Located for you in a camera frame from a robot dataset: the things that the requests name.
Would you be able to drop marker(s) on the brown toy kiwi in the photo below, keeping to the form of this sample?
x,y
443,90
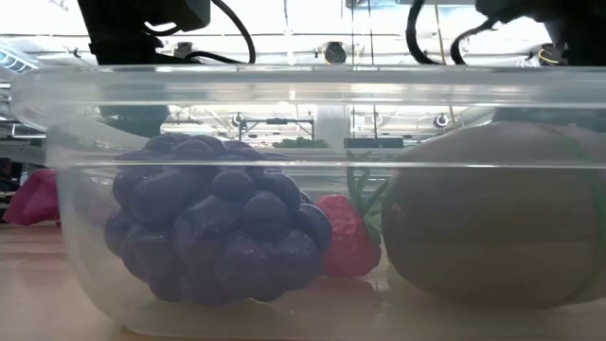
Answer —
x,y
492,222

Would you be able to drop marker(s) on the purple toy grape bunch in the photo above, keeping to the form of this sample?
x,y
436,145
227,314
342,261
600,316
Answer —
x,y
213,237

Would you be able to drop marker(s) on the red toy strawberry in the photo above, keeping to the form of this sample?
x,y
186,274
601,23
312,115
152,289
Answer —
x,y
348,237

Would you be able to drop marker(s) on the clear plastic tupperware container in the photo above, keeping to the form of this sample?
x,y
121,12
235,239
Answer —
x,y
303,322

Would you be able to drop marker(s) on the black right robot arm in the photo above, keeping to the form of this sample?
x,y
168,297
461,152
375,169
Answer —
x,y
582,28

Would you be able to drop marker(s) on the black round device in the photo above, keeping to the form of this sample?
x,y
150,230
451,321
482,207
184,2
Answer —
x,y
549,54
182,49
334,53

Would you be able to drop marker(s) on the small round black fixture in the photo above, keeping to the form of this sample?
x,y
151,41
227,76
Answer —
x,y
440,120
237,119

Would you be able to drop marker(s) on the black perforated metal box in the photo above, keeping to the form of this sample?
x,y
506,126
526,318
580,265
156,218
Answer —
x,y
374,142

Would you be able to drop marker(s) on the purple folded cloth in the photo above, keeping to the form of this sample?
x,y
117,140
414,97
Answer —
x,y
35,199

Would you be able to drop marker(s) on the green artificial succulent plant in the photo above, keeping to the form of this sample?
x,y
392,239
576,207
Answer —
x,y
300,142

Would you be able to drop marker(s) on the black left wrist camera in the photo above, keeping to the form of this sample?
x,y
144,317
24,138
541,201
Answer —
x,y
189,14

